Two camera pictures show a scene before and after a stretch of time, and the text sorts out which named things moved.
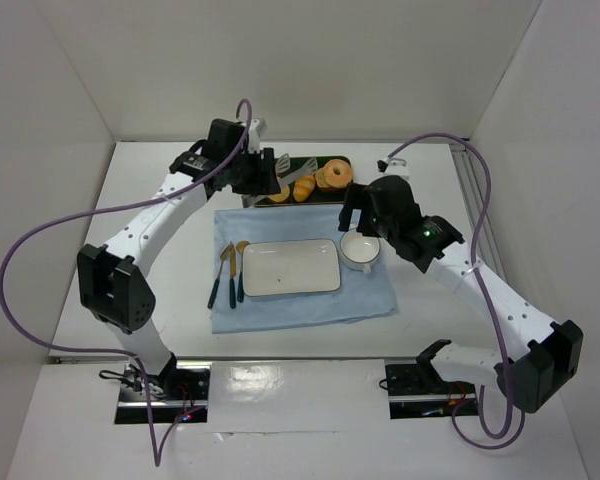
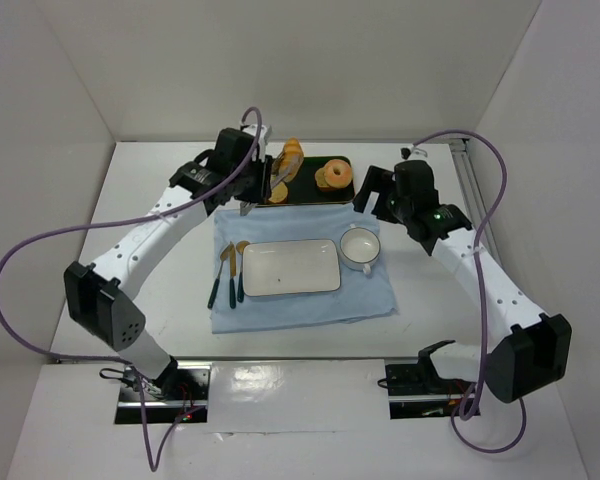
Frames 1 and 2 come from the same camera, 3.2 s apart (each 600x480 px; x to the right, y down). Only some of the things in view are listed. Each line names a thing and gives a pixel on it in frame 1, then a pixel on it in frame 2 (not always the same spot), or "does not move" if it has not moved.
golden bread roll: x=303 y=187 to x=292 y=159
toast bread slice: x=282 y=196 does not move
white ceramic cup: x=359 y=252 does not move
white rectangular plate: x=292 y=267 does not move
